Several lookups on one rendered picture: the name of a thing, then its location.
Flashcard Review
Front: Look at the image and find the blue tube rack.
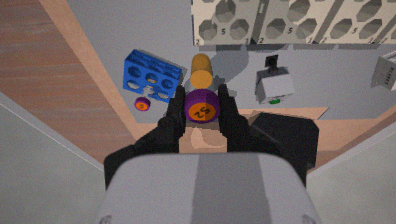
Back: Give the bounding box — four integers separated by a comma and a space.
123, 49, 181, 103

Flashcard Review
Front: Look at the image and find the white tube rack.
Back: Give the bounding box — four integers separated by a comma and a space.
372, 49, 396, 91

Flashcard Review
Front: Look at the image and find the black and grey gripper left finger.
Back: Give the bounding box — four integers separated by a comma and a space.
103, 85, 186, 190

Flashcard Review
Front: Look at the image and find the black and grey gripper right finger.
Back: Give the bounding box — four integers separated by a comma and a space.
218, 84, 307, 188

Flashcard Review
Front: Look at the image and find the beige bucket adapter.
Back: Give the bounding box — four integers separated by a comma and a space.
314, 0, 396, 44
191, 0, 260, 45
373, 14, 396, 44
251, 0, 335, 44

